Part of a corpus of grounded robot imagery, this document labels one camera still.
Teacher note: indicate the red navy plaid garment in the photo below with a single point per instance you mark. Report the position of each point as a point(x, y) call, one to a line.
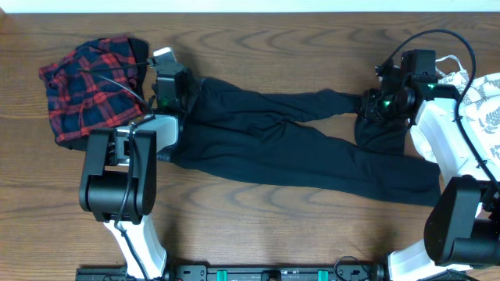
point(88, 89)

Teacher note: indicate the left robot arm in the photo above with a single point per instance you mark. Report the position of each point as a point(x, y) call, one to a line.
point(118, 183)

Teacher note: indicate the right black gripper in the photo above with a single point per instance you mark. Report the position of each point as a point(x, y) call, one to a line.
point(368, 112)

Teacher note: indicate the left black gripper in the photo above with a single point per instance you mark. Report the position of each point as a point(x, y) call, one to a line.
point(185, 80)

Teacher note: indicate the black leggings with red waistband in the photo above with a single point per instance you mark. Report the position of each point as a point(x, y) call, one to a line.
point(268, 139)

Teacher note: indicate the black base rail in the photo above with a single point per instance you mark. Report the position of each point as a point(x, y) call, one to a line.
point(346, 268)

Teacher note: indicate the white fern print garment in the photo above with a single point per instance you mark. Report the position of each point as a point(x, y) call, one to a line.
point(480, 105)

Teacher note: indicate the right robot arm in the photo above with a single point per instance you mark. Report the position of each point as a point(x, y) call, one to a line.
point(453, 120)

